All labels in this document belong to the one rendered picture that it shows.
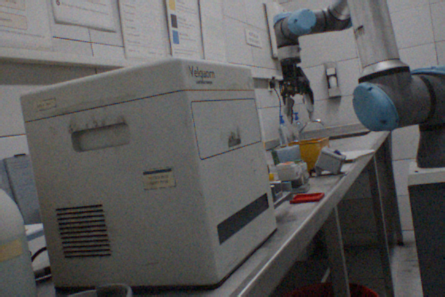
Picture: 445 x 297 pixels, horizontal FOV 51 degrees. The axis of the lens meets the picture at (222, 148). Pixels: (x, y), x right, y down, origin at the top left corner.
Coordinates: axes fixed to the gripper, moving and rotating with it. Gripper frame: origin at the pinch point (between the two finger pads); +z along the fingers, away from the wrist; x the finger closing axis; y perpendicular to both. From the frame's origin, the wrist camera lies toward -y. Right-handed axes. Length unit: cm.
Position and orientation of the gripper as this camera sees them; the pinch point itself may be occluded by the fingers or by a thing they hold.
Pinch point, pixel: (301, 119)
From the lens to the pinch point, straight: 162.2
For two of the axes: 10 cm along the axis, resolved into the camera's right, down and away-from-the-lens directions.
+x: 8.8, -1.2, -4.6
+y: -4.5, 1.2, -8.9
